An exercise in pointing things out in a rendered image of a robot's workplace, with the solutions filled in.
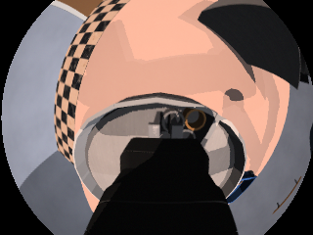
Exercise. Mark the blue plastic crate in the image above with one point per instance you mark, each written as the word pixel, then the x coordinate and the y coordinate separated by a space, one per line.
pixel 247 179

